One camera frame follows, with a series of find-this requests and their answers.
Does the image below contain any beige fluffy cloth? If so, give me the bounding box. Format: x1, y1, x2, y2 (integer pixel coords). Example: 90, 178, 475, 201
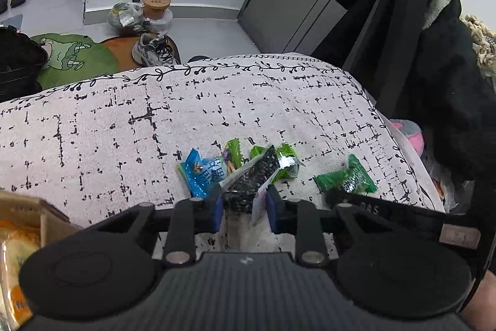
460, 15, 496, 74

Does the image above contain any white black patterned blanket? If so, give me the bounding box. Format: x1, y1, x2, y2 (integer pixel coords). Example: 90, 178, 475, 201
0, 52, 447, 262

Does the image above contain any black white snack packet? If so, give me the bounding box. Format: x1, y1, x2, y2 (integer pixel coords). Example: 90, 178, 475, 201
219, 145, 280, 228

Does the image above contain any green cartoon floor mat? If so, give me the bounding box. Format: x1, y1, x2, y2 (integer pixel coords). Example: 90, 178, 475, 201
29, 33, 119, 90

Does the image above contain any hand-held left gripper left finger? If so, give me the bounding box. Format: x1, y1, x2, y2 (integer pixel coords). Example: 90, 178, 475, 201
79, 187, 225, 269

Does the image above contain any green dark snack packet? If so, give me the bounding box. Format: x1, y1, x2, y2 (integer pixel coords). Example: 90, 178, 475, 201
314, 154, 378, 197

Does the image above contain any brown round floor mat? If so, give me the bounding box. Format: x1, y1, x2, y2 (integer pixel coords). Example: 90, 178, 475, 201
100, 36, 182, 73

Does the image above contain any blue snack packet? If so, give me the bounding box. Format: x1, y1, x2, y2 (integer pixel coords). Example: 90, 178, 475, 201
177, 148, 228, 199

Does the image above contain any grey sneaker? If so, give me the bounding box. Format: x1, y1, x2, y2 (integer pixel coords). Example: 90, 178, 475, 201
131, 32, 181, 67

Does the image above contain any brown cardboard box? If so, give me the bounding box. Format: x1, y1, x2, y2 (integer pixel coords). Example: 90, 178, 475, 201
0, 190, 83, 250

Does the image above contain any pink plush toy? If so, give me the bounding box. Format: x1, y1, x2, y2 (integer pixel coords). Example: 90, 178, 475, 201
388, 119, 426, 156

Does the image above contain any clear plastic trash bag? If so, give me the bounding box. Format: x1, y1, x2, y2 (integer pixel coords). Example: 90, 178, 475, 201
107, 1, 147, 38

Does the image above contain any green silver snack packet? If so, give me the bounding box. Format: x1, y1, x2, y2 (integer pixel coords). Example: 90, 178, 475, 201
249, 143, 305, 185

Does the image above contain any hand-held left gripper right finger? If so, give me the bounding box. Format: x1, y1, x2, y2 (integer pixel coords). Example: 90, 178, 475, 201
265, 185, 394, 266

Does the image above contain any person's right forearm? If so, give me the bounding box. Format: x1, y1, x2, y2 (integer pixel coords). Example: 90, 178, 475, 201
463, 269, 496, 331

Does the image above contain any black bag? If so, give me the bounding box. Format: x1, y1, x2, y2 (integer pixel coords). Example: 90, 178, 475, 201
0, 26, 50, 104

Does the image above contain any brown instant noodle cup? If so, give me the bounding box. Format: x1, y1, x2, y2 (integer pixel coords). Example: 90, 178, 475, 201
142, 0, 172, 20

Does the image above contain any orange clear snack packet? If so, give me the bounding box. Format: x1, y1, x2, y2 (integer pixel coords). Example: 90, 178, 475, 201
0, 220, 42, 331

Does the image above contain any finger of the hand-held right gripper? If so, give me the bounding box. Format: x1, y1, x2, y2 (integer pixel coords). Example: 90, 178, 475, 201
325, 190, 355, 208

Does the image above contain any black coat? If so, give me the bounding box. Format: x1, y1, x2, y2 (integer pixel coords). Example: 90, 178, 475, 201
313, 0, 496, 197

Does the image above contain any green purple candy packet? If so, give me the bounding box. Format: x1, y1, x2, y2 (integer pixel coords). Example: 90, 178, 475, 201
222, 138, 243, 175

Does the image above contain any clear crumpled plastic bag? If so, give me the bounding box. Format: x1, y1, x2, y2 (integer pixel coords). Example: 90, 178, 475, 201
429, 156, 474, 213

